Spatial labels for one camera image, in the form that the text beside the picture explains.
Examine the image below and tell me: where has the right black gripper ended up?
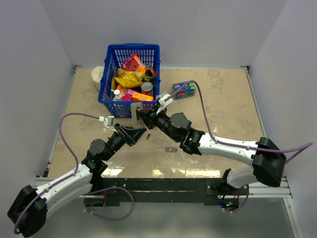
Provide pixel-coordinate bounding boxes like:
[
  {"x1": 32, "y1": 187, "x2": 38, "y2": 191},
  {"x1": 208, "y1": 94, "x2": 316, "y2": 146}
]
[{"x1": 138, "y1": 104, "x2": 180, "y2": 142}]

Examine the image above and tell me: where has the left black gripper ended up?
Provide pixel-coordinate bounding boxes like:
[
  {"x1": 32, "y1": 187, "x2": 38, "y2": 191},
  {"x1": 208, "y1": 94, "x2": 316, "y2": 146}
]
[{"x1": 103, "y1": 122, "x2": 146, "y2": 161}]

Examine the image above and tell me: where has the grey remote control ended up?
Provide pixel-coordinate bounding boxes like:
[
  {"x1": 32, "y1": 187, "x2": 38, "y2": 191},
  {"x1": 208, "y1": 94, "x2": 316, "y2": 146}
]
[{"x1": 131, "y1": 102, "x2": 145, "y2": 129}]

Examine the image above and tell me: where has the grey battery cover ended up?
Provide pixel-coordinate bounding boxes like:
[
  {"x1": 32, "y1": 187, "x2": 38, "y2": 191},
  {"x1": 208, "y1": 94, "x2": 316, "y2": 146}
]
[{"x1": 165, "y1": 147, "x2": 177, "y2": 153}]

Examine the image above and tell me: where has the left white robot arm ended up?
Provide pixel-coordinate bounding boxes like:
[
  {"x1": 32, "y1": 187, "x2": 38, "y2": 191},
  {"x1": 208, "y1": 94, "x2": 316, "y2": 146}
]
[{"x1": 7, "y1": 123, "x2": 146, "y2": 238}]

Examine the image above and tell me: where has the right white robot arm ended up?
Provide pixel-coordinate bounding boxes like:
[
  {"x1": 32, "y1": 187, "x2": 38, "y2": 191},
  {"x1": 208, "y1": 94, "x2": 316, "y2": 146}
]
[{"x1": 138, "y1": 110, "x2": 286, "y2": 195}]

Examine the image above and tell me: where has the metal tin can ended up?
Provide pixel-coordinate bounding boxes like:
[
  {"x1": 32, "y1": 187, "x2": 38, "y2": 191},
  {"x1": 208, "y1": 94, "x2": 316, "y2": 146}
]
[{"x1": 141, "y1": 81, "x2": 154, "y2": 96}]

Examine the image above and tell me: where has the white pump bottle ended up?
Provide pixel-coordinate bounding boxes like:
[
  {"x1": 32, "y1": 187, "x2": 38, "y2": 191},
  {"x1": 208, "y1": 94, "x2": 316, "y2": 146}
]
[{"x1": 111, "y1": 89, "x2": 122, "y2": 101}]

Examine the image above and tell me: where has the dark sauce bottle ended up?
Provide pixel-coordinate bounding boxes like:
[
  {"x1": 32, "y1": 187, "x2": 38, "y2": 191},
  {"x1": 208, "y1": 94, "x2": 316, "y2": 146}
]
[{"x1": 144, "y1": 64, "x2": 155, "y2": 82}]

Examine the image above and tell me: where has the yellow chips bag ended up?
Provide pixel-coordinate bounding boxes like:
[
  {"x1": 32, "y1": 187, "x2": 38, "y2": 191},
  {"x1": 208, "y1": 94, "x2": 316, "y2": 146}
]
[{"x1": 113, "y1": 68, "x2": 144, "y2": 88}]

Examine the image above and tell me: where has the sponge pack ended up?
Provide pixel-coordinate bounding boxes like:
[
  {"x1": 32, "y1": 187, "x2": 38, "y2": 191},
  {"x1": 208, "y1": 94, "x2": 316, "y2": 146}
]
[{"x1": 171, "y1": 82, "x2": 196, "y2": 100}]

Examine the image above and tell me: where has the pink orange snack box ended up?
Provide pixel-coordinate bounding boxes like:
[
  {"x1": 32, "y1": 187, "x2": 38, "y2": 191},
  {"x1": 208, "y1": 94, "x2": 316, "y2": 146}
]
[{"x1": 121, "y1": 54, "x2": 146, "y2": 73}]

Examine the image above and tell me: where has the white paper roll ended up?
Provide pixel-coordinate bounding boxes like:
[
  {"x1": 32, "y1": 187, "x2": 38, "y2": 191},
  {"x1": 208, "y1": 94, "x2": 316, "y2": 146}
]
[{"x1": 91, "y1": 66, "x2": 104, "y2": 91}]

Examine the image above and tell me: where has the blue plastic basket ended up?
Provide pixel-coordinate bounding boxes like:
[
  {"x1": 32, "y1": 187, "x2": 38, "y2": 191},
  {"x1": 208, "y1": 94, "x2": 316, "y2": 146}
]
[{"x1": 98, "y1": 43, "x2": 160, "y2": 118}]

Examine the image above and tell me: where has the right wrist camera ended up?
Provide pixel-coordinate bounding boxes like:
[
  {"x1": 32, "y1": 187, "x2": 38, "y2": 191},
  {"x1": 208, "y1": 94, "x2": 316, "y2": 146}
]
[{"x1": 156, "y1": 91, "x2": 173, "y2": 115}]

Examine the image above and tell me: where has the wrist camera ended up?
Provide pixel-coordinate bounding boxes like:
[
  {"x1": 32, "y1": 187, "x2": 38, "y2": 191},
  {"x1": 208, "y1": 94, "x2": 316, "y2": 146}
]
[
  {"x1": 99, "y1": 116, "x2": 117, "y2": 132},
  {"x1": 156, "y1": 91, "x2": 173, "y2": 115}
]

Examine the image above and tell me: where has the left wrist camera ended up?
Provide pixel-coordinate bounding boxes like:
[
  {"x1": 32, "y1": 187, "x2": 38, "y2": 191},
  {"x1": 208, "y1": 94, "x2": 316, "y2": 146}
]
[{"x1": 99, "y1": 116, "x2": 117, "y2": 132}]

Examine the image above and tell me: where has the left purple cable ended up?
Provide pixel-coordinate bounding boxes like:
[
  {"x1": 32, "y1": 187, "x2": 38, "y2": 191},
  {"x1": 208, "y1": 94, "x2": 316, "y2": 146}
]
[{"x1": 13, "y1": 113, "x2": 105, "y2": 235}]

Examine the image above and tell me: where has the purple cable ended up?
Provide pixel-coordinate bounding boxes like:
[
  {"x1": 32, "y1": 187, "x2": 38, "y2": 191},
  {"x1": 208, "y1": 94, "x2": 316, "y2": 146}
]
[
  {"x1": 13, "y1": 113, "x2": 105, "y2": 235},
  {"x1": 164, "y1": 80, "x2": 314, "y2": 164}
]

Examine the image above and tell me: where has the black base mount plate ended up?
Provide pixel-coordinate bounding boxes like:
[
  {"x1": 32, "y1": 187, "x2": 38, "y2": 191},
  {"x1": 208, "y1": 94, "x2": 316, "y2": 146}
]
[{"x1": 92, "y1": 178, "x2": 248, "y2": 208}]

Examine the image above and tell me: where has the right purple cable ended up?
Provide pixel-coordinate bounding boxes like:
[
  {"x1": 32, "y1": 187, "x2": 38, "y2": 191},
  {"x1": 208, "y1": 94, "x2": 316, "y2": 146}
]
[{"x1": 164, "y1": 80, "x2": 314, "y2": 164}]

